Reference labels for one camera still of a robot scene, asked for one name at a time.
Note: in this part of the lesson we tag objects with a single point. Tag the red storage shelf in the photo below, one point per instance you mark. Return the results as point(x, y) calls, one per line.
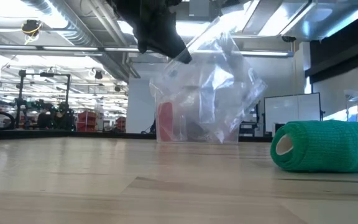
point(87, 120)
point(121, 124)

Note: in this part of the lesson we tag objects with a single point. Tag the black metal table frame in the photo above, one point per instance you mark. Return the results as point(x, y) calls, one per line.
point(42, 134)

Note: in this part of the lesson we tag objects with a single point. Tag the whiteboard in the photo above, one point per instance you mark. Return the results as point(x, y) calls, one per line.
point(294, 109)

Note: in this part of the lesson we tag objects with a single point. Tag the green elastic bandage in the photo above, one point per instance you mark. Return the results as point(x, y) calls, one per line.
point(328, 146)

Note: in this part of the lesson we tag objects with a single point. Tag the tall black machine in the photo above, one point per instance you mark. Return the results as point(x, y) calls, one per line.
point(249, 129)

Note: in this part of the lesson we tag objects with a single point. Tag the long ceiling light bar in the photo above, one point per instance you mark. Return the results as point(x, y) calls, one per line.
point(57, 48)

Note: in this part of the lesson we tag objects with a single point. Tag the large red pad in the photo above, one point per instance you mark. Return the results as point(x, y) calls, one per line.
point(165, 121)

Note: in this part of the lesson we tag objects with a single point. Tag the clear plastic storage bin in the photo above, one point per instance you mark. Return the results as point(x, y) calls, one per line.
point(176, 137)

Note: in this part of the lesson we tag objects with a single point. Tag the dome security camera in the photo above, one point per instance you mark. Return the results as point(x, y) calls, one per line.
point(288, 39)

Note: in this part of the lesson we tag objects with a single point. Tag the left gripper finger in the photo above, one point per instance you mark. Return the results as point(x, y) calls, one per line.
point(157, 45)
point(176, 40)

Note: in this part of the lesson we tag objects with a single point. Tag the black background robot arms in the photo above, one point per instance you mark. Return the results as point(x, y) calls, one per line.
point(5, 119)

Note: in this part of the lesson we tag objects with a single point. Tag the clear plastic zip bag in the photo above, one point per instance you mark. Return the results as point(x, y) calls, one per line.
point(216, 77)

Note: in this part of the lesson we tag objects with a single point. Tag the black background rig frame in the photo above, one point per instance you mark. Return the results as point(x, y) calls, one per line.
point(47, 74)

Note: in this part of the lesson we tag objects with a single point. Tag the silver ceiling duct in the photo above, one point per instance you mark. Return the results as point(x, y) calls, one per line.
point(79, 34)

